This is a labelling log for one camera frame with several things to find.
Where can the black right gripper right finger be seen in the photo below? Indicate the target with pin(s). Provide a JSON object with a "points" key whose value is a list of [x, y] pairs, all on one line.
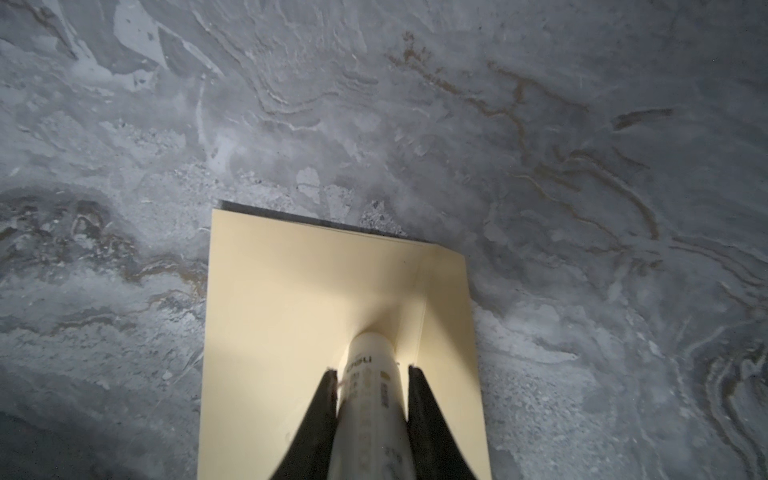
{"points": [[435, 452]]}

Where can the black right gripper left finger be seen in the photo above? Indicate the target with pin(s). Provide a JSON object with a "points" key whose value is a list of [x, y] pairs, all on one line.
{"points": [[308, 456]]}

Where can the small glue stick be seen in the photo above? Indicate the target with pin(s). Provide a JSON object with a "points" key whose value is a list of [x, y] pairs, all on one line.
{"points": [[371, 439]]}

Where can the tan kraft envelope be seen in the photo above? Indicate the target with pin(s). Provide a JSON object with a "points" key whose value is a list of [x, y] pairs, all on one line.
{"points": [[284, 301]]}

